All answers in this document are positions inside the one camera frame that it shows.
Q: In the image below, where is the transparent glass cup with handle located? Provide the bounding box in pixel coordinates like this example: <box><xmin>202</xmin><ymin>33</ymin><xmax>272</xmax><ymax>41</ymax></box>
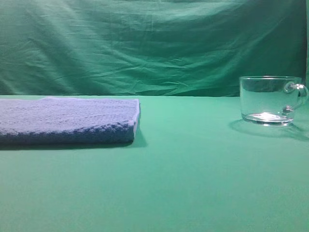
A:
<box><xmin>239</xmin><ymin>76</ymin><xmax>309</xmax><ymax>126</ymax></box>

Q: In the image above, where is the green backdrop cloth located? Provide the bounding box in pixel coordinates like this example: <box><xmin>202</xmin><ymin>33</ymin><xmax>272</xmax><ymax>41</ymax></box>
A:
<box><xmin>0</xmin><ymin>0</ymin><xmax>309</xmax><ymax>97</ymax></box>

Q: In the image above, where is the folded blue towel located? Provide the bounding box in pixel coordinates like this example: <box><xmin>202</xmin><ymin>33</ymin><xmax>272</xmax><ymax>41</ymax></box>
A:
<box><xmin>0</xmin><ymin>97</ymin><xmax>140</xmax><ymax>145</ymax></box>

